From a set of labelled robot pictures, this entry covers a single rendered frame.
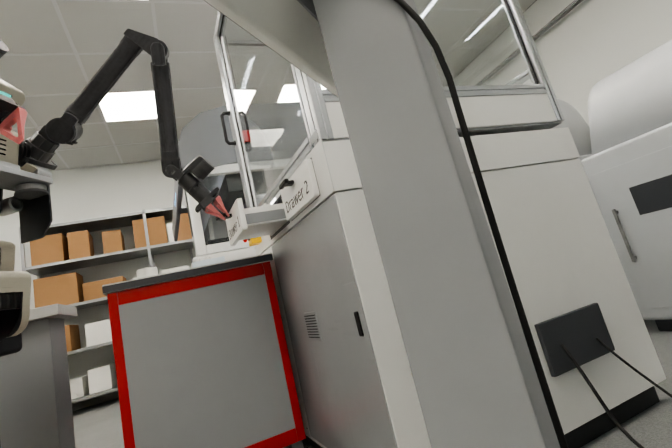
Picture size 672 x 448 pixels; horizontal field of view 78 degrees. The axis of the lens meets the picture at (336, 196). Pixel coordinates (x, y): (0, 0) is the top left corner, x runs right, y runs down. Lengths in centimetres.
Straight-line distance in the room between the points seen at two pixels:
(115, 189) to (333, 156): 507
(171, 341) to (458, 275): 123
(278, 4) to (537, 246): 104
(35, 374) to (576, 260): 189
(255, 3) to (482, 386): 54
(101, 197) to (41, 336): 416
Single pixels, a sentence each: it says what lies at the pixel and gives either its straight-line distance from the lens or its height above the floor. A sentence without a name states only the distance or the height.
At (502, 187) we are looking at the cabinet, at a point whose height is 74.
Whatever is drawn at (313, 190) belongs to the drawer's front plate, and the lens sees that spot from 113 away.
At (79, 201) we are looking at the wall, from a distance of 602.
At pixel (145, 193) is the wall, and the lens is 593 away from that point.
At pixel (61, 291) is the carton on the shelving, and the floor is 125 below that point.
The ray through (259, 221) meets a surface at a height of 84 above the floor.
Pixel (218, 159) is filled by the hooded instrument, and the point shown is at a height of 143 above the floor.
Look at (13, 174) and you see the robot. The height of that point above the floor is 103.
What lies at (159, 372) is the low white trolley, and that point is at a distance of 159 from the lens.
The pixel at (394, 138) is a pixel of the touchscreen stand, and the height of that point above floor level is 72.
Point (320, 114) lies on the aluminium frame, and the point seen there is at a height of 102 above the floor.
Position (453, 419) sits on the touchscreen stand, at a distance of 53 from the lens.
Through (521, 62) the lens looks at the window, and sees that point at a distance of 171.
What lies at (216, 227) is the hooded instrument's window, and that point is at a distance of 236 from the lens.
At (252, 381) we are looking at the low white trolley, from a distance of 162.
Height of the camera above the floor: 56
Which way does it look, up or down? 13 degrees up
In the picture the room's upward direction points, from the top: 14 degrees counter-clockwise
